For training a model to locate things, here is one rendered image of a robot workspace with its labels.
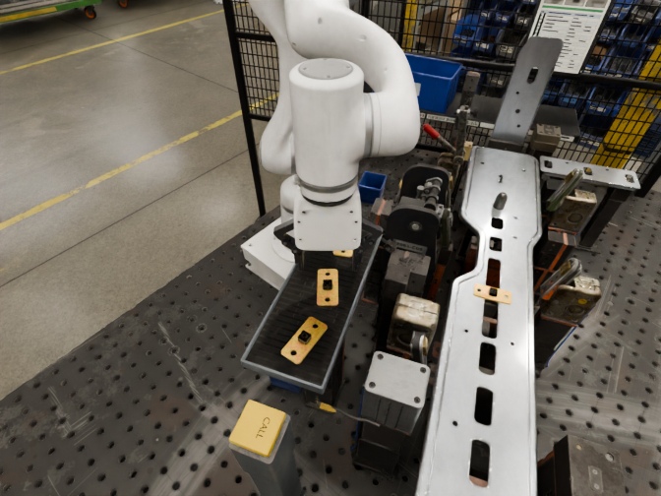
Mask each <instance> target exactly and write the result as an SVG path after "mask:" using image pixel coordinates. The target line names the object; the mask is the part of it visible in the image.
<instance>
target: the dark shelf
mask: <svg viewBox="0 0 661 496"><path fill-rule="evenodd" d="M372 91H373V89H372V88H371V87H370V86H369V85H368V84H367V83H366V82H365V81H364V86H363V93H372ZM461 95H462V93H455V96H454V99H453V101H452V102H451V104H450V106H449V107H448V109H447V110H446V112H445V113H440V112H435V111H431V110H426V109H422V108H419V110H420V118H422V119H428V120H434V121H440V122H447V123H452V124H454V122H455V118H456V115H455V114H453V112H454V111H457V108H458V107H459V103H460V99H461ZM502 101H503V99H502V98H495V97H488V96H482V95H474V97H473V100H472V104H471V107H470V111H473V110H474V108H475V107H477V109H478V116H477V117H476V118H474V117H473V115H470V116H468V118H467V126H470V127H477V128H483V129H489V130H493V129H494V126H495V122H496V119H497V116H498V113H499V110H500V107H501V104H502ZM536 124H544V125H550V126H557V127H560V129H561V137H562V138H561V139H560V141H563V142H569V143H575V144H577V143H578V142H579V140H580V138H581V135H580V130H579V125H578V120H577V115H576V110H575V109H572V108H565V107H559V106H551V105H544V104H540V105H539V108H538V110H537V113H536V115H535V118H534V120H533V123H532V125H531V128H530V130H529V132H528V135H527V136H531V135H532V133H533V130H534V129H535V127H536Z"/></svg>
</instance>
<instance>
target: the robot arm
mask: <svg viewBox="0 0 661 496"><path fill-rule="evenodd" d="M357 1H358V0H248V2H249V4H250V6H251V8H252V10H253V11H254V13H255V14H256V16H257V17H258V18H259V19H260V21H261V22H262V23H263V24H264V25H265V27H266V28H267V29H268V31H269V32H270V34H271V35H272V37H273V38H274V40H275V42H276V44H277V48H278V56H279V97H278V103H277V106H276V109H275V112H274V114H273V116H272V118H271V120H270V122H269V124H268V126H267V127H266V129H265V131H264V134H263V136H262V138H261V140H260V146H259V159H260V163H261V165H262V166H263V168H264V169H265V170H267V171H268V172H271V173H274V174H294V175H292V176H290V177H288V178H287V179H285V180H284V181H283V182H282V184H281V187H280V213H281V224H280V225H277V226H275V227H274V229H273V235H272V238H271V246H272V249H273V251H274V253H275V254H276V255H277V256H278V257H279V258H281V259H282V260H284V261H286V262H289V263H294V264H298V265H299V271H303V268H304V250H318V251H334V250H353V253H352V264H353V271H357V267H358V264H361V263H362V254H364V253H365V250H366V249H367V248H369V247H370V246H372V245H373V244H374V243H375V241H376V240H377V239H378V238H379V237H380V236H381V235H382V234H383V231H382V227H381V226H379V225H377V224H374V223H372V222H370V221H368V220H366V219H364V218H361V200H360V194H359V191H358V187H357V183H358V167H359V161H360V160H361V159H362V158H365V157H379V156H394V155H404V154H407V153H408V152H410V151H411V150H413V149H414V147H415V146H416V144H417V142H418V139H419V135H420V127H421V123H420V110H419V105H418V100H417V94H416V90H415V85H414V80H413V77H412V73H411V70H410V66H409V64H408V61H407V59H406V57H405V55H404V53H403V51H402V50H401V48H400V47H399V45H398V44H397V43H396V42H395V40H394V39H393V38H392V37H391V36H390V35H389V34H388V33H387V32H386V31H384V30H383V29H382V28H380V27H379V26H378V25H376V24H374V23H373V22H371V21H370V20H368V19H366V18H365V17H363V16H361V15H359V14H357V13H355V12H353V11H351V10H350V9H349V8H350V7H351V6H353V5H354V4H355V3H356V2H357ZM364 81H365V82H366V83H367V84H368V85H369V86H370V87H371V88H372V89H373V91H374V92H375V93H363V86H364ZM361 229H363V230H365V231H367V232H370V233H368V234H367V235H365V236H364V237H361Z"/></svg>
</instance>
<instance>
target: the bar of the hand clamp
mask: <svg viewBox="0 0 661 496"><path fill-rule="evenodd" d="M468 107H469V106H468V105H462V106H461V107H460V109H458V110H457V111H454V112H453V114H455V115H456V116H459V117H458V129H457V140H456V151H455V156H457V155H461V156H463V155H464V145H465V135H466V126H467V116H470V115H473V117H474V118H476V117H477V116H478V109H477V107H475V108H474V110H473V111H470V109H468Z"/></svg>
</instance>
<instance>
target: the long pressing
mask: <svg viewBox="0 0 661 496"><path fill-rule="evenodd" d="M481 162H483V163H484V164H482V163H481ZM522 170H525V171H522ZM501 174H502V175H503V181H502V183H500V182H499V181H500V178H501V177H499V176H500V175H501ZM500 192H506V193H507V194H508V200H507V202H506V205H505V208H504V209H502V210H497V209H495V208H494V207H493V204H494V202H495V199H496V197H497V195H498V194H499V193H500ZM458 217H459V219H460V221H461V222H462V223H464V224H465V225H466V226H467V227H468V228H469V229H470V230H471V231H472V232H473V233H474V234H475V235H476V236H477V239H478V242H477V250H476V258H475V267H474V270H473V271H471V272H469V273H467V274H464V275H462V276H460V277H457V278H455V279H454V280H453V281H452V283H451V287H450V293H449V299H448V305H447V311H446V317H445V321H444V327H443V333H442V339H441V345H440V351H439V357H438V362H437V368H436V374H435V380H434V386H433V392H432V397H431V402H430V408H429V414H428V420H427V426H426V432H425V437H424V443H423V449H422V455H421V461H420V466H419V472H418V477H417V483H416V489H415V495H414V496H538V471H537V426H536V382H535V337H534V291H533V247H534V246H535V245H536V243H537V242H538V241H539V239H540V238H541V236H542V214H541V194H540V173H539V161H538V159H537V158H535V157H534V156H532V155H525V154H520V153H514V152H508V151H502V150H496V149H490V148H485V147H479V146H474V147H472V149H471V152H470V156H469V159H468V164H467V169H466V174H465V180H464V185H463V191H462V196H461V202H460V207H459V213H458ZM493 217H495V218H500V219H501V220H502V221H503V229H496V228H493V227H492V226H491V224H492V218H493ZM514 217H516V218H514ZM514 236H515V237H516V239H514V238H513V237H514ZM491 237H495V238H499V239H501V240H502V249H501V252H496V251H492V250H490V248H489V246H490V238H491ZM489 259H493V260H497V261H499V262H500V263H501V266H500V283H499V289H503V290H507V291H510V292H511V304H505V303H501V302H497V301H495V302H497V303H498V317H497V333H496V338H495V339H490V338H487V337H484V336H483V335H482V324H483V313H484V302H485V300H489V299H485V298H481V297H477V296H474V295H473V290H474V284H475V283H479V284H483V285H486V279H487V269H488V260H489ZM465 330H467V331H468V332H466V331H465ZM482 342H485V343H488V344H491V345H493V346H494V347H495V349H496V351H495V368H494V374H493V375H488V374H485V373H482V372H481V371H480V370H479V357H480V346H481V343H482ZM511 342H513V343H514V345H511ZM478 387H482V388H485V389H489V390H490V391H491V392H492V393H493V401H492V419H491V424H490V425H488V426H487V425H484V424H481V423H478V422H477V421H476V420H475V418H474V413H475V403H476V391H477V388H478ZM454 421H456V422H457V426H454V425H453V424H452V423H453V422H454ZM474 440H478V441H481V442H484V443H486V444H487V445H488V446H489V448H490V453H489V469H488V484H487V486H486V487H481V486H478V485H476V484H473V483H472V482H471V481H470V479H469V469H470V458H471V447H472V441H474Z"/></svg>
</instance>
